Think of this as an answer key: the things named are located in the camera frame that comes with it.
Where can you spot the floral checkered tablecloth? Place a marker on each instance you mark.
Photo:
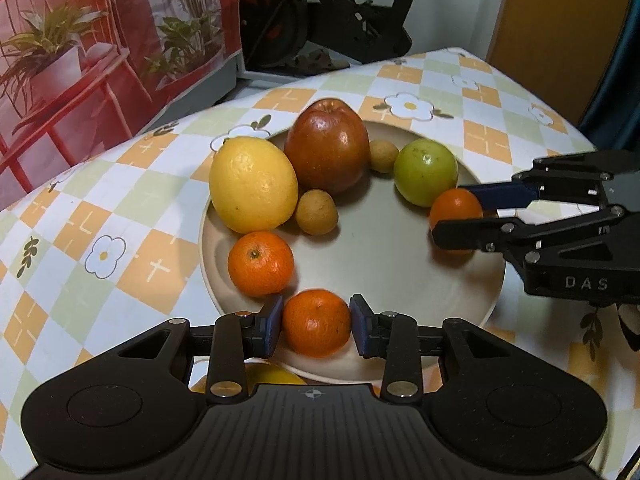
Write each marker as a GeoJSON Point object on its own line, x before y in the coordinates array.
{"type": "Point", "coordinates": [111, 248]}

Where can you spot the yellow lemon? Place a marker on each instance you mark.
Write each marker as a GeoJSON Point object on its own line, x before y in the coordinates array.
{"type": "Point", "coordinates": [252, 185]}
{"type": "Point", "coordinates": [269, 374]}

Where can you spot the small brown longan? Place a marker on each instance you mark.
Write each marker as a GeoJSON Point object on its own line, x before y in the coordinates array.
{"type": "Point", "coordinates": [383, 156]}
{"type": "Point", "coordinates": [316, 213]}

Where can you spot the small orange mandarin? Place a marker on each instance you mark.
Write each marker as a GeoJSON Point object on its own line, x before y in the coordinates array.
{"type": "Point", "coordinates": [260, 264]}

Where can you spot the green apple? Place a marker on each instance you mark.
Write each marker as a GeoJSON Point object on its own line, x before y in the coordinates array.
{"type": "Point", "coordinates": [423, 170]}

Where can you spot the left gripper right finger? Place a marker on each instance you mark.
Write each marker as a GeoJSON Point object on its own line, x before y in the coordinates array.
{"type": "Point", "coordinates": [372, 331]}

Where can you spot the orange wooden door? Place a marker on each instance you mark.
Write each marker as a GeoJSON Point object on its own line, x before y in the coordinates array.
{"type": "Point", "coordinates": [558, 49]}

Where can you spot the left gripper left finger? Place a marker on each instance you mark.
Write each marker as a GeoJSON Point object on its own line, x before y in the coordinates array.
{"type": "Point", "coordinates": [240, 334]}

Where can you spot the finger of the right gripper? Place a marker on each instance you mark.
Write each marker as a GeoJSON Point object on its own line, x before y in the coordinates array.
{"type": "Point", "coordinates": [503, 195]}
{"type": "Point", "coordinates": [480, 234]}

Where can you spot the red apple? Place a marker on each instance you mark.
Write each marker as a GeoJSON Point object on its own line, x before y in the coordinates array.
{"type": "Point", "coordinates": [328, 146]}

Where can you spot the red plant backdrop cloth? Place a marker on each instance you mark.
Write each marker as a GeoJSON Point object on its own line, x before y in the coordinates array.
{"type": "Point", "coordinates": [81, 76]}

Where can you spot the black exercise bike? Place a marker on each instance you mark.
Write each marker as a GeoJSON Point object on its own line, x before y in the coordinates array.
{"type": "Point", "coordinates": [274, 31]}

